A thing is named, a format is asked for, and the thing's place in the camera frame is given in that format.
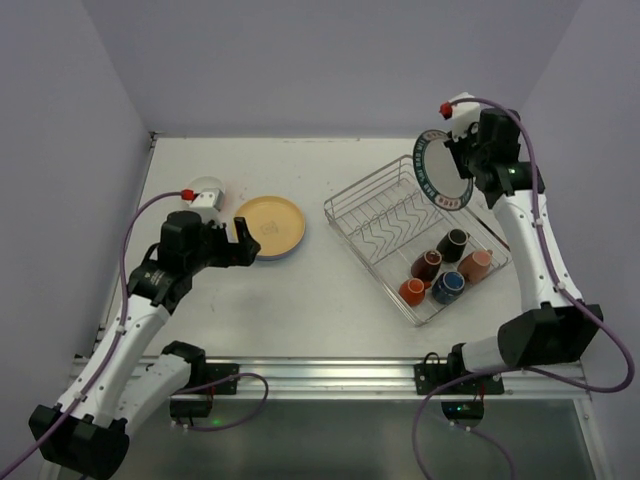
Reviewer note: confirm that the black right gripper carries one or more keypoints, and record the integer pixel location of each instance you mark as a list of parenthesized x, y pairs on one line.
[(463, 154)]

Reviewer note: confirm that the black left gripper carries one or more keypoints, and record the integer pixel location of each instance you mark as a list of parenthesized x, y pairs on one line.
[(226, 245)]

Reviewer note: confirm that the green rimmed printed plate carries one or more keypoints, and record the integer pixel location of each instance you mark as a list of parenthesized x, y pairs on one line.
[(436, 172)]

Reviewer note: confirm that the tan yellow plate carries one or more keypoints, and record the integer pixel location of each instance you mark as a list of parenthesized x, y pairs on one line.
[(275, 222)]

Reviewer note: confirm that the lavender plate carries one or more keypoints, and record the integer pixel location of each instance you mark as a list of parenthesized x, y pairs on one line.
[(281, 256)]

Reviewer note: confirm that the orange bowl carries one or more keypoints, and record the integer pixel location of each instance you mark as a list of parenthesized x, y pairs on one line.
[(206, 183)]

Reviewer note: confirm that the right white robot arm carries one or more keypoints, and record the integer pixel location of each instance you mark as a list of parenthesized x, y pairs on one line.
[(555, 325)]

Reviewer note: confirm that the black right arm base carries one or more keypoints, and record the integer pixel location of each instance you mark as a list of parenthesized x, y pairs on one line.
[(435, 371)]

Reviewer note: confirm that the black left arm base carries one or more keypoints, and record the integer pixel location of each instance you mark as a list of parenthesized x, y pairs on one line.
[(210, 386)]

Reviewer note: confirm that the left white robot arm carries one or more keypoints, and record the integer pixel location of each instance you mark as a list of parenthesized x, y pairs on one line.
[(89, 428)]

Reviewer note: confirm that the black mug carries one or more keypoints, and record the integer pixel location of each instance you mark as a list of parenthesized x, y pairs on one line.
[(452, 245)]

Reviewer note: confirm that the pink mug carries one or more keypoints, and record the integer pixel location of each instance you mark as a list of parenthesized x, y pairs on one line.
[(475, 266)]

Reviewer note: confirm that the dark maroon mug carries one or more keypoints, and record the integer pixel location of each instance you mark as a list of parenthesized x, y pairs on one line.
[(427, 266)]

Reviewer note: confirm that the dark blue mug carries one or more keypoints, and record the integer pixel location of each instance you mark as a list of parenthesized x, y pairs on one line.
[(448, 287)]

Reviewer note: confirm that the orange red mug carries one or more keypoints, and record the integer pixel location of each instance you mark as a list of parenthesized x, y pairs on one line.
[(413, 291)]

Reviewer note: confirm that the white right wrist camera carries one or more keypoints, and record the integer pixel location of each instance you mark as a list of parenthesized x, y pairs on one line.
[(465, 112)]

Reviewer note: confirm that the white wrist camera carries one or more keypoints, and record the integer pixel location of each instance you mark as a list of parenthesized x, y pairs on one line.
[(207, 204), (465, 112)]

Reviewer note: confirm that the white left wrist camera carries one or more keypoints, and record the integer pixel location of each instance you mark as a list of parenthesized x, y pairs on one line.
[(207, 204)]

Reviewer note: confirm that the metal wire dish rack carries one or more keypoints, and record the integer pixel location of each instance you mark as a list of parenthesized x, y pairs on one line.
[(387, 222)]

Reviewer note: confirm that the aluminium mounting rail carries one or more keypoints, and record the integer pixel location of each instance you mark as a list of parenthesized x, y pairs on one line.
[(376, 379)]

